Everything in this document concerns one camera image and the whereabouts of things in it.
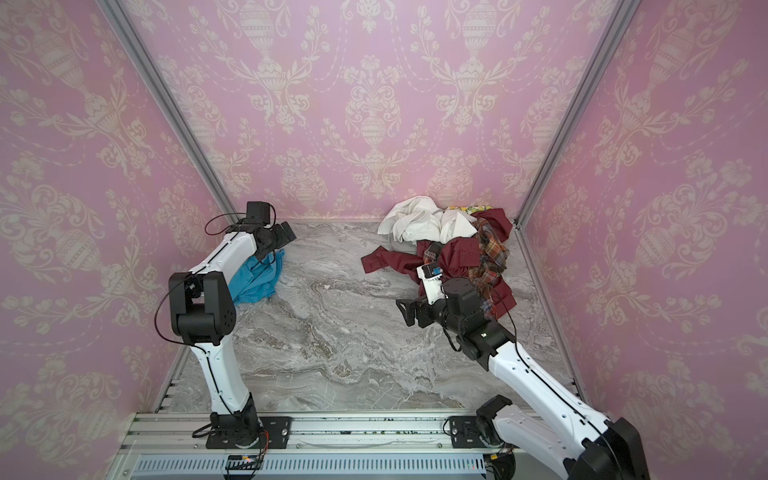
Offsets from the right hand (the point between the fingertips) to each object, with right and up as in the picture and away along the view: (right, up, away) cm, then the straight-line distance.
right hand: (412, 294), depth 78 cm
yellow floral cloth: (+26, +28, +40) cm, 55 cm away
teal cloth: (-50, +2, +20) cm, 54 cm away
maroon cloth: (+15, +10, +19) cm, 26 cm away
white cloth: (+4, +22, +20) cm, 30 cm away
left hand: (-42, +15, +23) cm, 50 cm away
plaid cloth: (+25, +6, +20) cm, 33 cm away
